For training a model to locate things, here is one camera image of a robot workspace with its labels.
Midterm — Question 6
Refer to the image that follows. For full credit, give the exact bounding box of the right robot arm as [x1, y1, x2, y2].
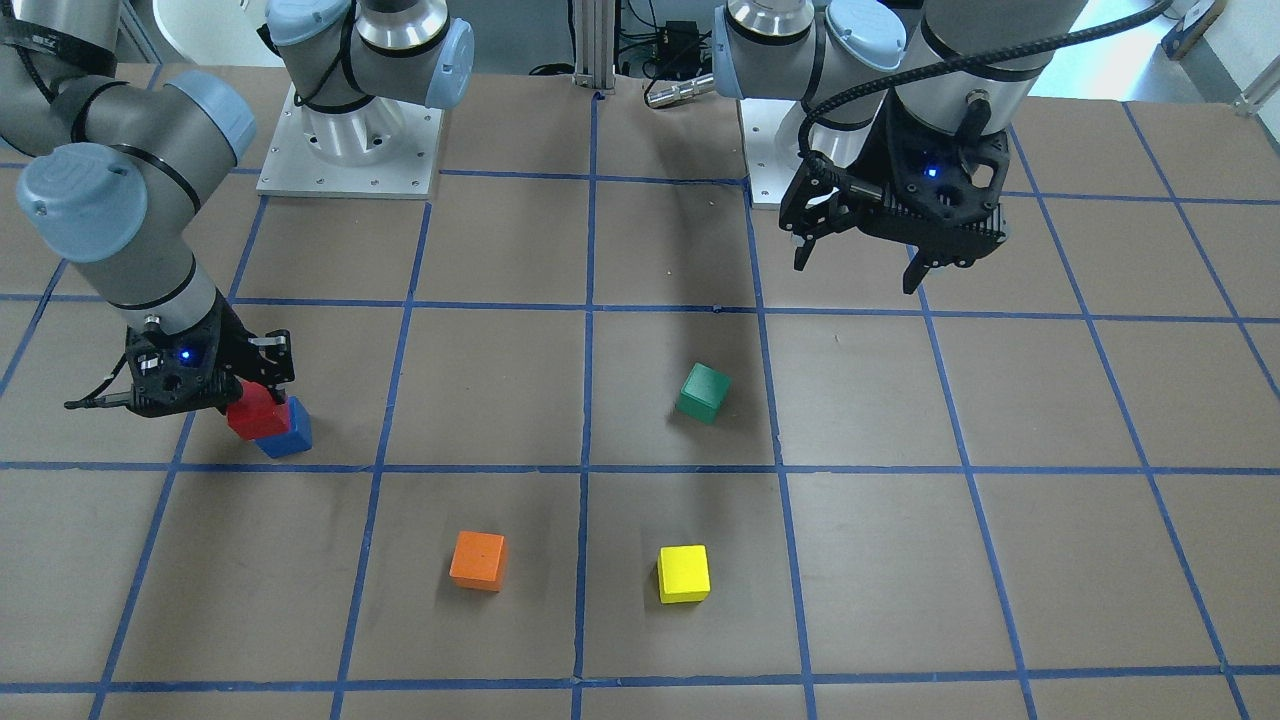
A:
[3, 1, 475, 418]

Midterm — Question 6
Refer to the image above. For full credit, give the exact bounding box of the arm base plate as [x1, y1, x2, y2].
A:
[256, 91, 445, 201]
[739, 99, 804, 210]

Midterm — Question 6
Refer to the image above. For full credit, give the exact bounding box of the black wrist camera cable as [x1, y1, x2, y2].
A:
[797, 0, 1172, 201]

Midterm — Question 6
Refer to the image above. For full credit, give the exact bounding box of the aluminium frame post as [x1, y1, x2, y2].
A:
[570, 0, 618, 96]

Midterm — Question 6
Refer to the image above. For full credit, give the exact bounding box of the red wooden block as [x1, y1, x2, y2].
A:
[225, 380, 291, 441]

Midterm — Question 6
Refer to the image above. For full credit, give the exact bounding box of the green wooden block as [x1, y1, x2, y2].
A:
[675, 363, 732, 425]

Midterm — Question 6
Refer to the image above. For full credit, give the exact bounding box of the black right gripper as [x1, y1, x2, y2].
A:
[64, 293, 296, 418]

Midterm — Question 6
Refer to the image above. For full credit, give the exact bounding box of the yellow wooden block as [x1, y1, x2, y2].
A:
[657, 544, 710, 605]

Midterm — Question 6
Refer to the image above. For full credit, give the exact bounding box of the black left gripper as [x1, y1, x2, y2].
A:
[778, 95, 1009, 295]

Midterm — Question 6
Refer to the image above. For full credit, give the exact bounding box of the orange wooden block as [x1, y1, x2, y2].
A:
[448, 530, 508, 592]

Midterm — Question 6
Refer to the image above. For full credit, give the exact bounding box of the blue wooden block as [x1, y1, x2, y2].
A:
[253, 396, 314, 459]

